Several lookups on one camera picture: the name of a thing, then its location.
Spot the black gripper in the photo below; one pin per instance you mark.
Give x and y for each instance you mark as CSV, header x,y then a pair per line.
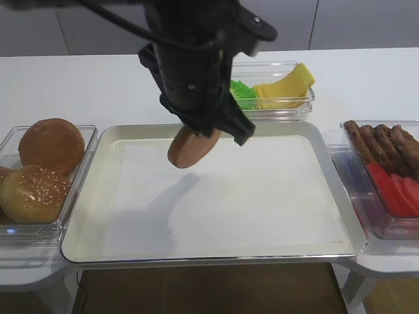
x,y
195,86

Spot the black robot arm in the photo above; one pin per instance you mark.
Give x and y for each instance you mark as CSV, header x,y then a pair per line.
x,y
190,49

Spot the green lettuce leaf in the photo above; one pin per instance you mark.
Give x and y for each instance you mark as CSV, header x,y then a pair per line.
x,y
245,96

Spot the clear lettuce cheese container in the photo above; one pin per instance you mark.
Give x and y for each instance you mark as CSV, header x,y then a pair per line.
x,y
253,74

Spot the white paper liner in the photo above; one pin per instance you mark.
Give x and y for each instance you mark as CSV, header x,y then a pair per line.
x,y
265,198

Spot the silver metal tray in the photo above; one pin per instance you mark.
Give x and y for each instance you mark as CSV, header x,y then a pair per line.
x,y
84,238

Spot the yellow cheese slice upright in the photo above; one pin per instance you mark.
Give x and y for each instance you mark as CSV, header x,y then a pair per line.
x,y
299,78

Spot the brown meat patty leftmost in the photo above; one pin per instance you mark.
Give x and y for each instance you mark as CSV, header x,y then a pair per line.
x,y
353,132

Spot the brown meat patty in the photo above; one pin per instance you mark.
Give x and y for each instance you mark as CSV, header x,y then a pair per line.
x,y
353,132
407,146
376,150
393,160

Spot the round brown bun bottom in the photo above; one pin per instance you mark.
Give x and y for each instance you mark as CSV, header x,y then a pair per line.
x,y
53,143

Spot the clear meat tomato container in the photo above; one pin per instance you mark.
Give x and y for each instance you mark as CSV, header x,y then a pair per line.
x,y
363,192

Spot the clear bun container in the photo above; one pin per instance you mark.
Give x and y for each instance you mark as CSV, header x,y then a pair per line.
x,y
18,235

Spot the red tomato slice left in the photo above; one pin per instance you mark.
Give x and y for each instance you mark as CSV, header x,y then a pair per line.
x,y
387,190

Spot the red tomato slice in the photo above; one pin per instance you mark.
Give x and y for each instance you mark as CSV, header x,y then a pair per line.
x,y
387,190
407,205
411,191

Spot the brown meat patty rightmost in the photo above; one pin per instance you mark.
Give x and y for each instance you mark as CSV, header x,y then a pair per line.
x,y
407,146

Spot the sesame seed bun top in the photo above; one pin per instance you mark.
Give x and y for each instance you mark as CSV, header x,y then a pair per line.
x,y
33,194

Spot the red tomato slice middle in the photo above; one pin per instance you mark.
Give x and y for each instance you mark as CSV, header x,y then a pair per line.
x,y
407,205

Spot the red tomato slice right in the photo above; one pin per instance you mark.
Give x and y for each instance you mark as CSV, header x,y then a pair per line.
x,y
411,191

